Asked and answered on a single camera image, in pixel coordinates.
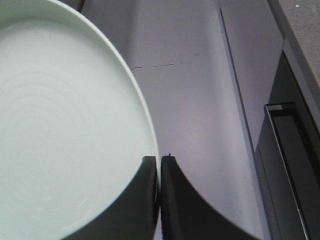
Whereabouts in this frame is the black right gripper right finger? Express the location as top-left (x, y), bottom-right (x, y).
top-left (160, 155), bottom-right (256, 240)

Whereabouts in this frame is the light green round plate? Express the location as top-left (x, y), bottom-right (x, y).
top-left (0, 0), bottom-right (159, 240)

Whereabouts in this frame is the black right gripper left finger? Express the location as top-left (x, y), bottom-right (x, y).
top-left (65, 156), bottom-right (158, 240)

